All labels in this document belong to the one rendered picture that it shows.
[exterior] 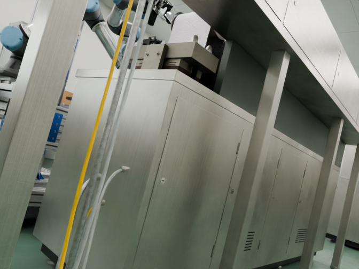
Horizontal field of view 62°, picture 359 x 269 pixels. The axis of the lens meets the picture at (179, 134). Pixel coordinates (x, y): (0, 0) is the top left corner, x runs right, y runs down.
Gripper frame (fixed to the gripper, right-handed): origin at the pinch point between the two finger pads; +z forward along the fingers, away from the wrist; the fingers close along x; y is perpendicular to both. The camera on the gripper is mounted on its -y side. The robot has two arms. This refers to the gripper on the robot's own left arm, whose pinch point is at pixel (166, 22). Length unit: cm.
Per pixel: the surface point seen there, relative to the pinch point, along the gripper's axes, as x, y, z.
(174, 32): -6.1, 1.5, 17.9
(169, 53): -26, 0, 48
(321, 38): 35, 46, 52
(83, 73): -33, -38, 19
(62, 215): -34, -75, 71
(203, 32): -5.8, 12.1, 33.1
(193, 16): -5.7, 13.0, 20.5
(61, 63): -78, 1, 88
